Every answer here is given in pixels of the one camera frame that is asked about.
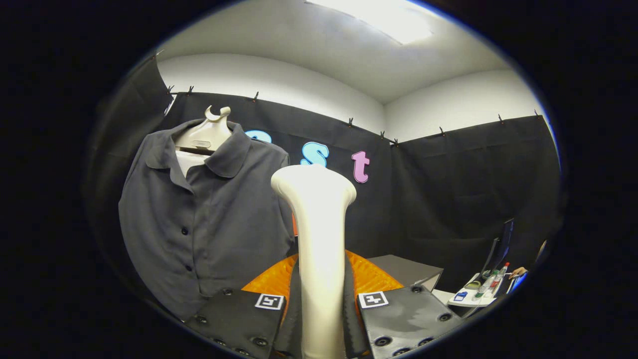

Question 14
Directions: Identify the row of black cloth clips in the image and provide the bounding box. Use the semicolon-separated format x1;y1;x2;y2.
167;85;541;148

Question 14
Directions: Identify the large ceiling light panel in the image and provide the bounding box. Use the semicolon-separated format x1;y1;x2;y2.
307;0;433;45

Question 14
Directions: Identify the dark laptop screen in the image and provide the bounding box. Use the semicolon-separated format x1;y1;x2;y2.
481;218;515;275

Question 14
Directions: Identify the black backdrop cloth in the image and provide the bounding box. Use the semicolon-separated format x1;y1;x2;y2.
82;55;564;320

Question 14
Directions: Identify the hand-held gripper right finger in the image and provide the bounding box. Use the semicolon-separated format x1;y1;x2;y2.
344;251;467;359

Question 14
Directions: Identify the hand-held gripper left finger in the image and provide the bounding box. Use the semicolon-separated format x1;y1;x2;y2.
184;253;302;359

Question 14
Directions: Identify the grey cabinet with dark top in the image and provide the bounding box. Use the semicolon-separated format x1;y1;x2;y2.
368;254;444;292

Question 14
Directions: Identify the dark grey button shirt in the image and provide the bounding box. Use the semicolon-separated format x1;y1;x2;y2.
118;119;296;321

